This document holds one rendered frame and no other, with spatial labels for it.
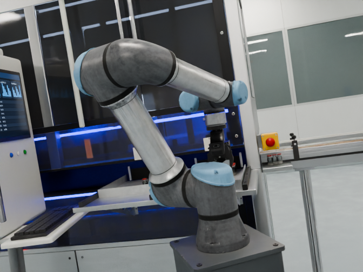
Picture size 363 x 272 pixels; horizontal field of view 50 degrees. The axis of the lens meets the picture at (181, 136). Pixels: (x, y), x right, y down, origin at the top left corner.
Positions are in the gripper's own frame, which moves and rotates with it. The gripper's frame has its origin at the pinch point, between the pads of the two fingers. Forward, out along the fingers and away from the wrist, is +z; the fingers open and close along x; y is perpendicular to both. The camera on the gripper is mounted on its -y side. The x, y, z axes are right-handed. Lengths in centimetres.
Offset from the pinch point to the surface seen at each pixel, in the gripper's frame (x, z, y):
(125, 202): 37.5, 3.5, -0.8
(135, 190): 37.5, 2.1, 12.7
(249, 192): -8.6, 4.4, -1.3
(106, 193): 50, 2, 13
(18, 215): 89, 6, 7
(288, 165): -24.2, 3.5, 38.8
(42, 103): 88, -41, 39
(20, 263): 101, 31, 19
